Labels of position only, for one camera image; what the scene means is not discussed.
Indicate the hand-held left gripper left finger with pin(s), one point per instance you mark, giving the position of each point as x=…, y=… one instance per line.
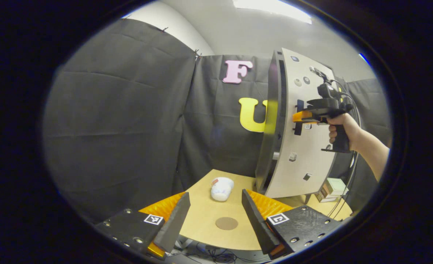
x=174, y=223

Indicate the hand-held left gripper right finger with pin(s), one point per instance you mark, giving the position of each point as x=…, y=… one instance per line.
x=254, y=223

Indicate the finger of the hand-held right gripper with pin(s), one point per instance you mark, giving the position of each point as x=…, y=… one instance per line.
x=304, y=116

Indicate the brown round coaster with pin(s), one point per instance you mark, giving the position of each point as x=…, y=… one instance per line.
x=226, y=223

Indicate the dark grey cabinet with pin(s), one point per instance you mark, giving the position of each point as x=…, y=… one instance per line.
x=269, y=146

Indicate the white plastic container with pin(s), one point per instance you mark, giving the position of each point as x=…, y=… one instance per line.
x=221, y=189

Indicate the ceiling light panel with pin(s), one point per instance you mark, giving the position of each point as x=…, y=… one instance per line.
x=271, y=9

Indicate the black backdrop cloth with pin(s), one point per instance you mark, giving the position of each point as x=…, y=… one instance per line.
x=110, y=128

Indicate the small cloth clip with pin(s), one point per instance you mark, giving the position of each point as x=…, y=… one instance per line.
x=164, y=29
x=197, y=54

